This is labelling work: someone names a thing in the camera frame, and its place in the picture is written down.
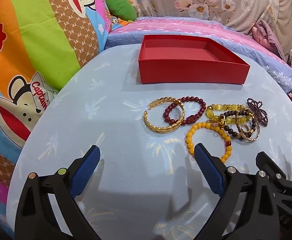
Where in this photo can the grey floral sheet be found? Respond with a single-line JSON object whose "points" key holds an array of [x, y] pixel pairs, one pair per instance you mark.
{"points": [[211, 0]]}

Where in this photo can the green pillow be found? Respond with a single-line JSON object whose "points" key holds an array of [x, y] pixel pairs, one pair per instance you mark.
{"points": [[121, 6]]}

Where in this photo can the thin gold bangle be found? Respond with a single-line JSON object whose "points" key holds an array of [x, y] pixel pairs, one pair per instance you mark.
{"points": [[255, 136]]}

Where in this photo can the light blue palm print tablecloth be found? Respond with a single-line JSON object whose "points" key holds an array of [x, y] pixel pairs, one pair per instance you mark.
{"points": [[111, 120]]}

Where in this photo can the purple beaded butterfly ornament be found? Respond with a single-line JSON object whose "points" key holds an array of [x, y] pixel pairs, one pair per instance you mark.
{"points": [[258, 115]]}

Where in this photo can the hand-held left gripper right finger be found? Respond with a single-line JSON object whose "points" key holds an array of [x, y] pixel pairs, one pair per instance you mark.
{"points": [[208, 167]]}

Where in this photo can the colourful cartoon monkey blanket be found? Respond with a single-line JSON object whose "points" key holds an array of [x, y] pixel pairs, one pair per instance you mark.
{"points": [[35, 55]]}

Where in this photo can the pink and blue striped blanket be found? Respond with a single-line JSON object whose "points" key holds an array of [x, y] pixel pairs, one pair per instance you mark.
{"points": [[186, 27]]}

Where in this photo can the purple cloth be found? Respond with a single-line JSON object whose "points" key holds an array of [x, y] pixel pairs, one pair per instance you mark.
{"points": [[263, 35]]}

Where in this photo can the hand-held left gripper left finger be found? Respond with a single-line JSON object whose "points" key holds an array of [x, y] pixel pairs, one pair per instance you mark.
{"points": [[86, 170]]}

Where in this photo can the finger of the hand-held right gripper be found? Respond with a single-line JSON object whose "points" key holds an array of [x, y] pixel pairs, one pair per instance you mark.
{"points": [[263, 160]]}

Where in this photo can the red cardboard box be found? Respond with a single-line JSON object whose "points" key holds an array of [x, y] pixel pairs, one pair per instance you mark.
{"points": [[186, 72]]}

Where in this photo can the gold leaf pattern bangle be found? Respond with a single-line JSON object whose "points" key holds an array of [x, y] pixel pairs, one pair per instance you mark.
{"points": [[152, 125]]}

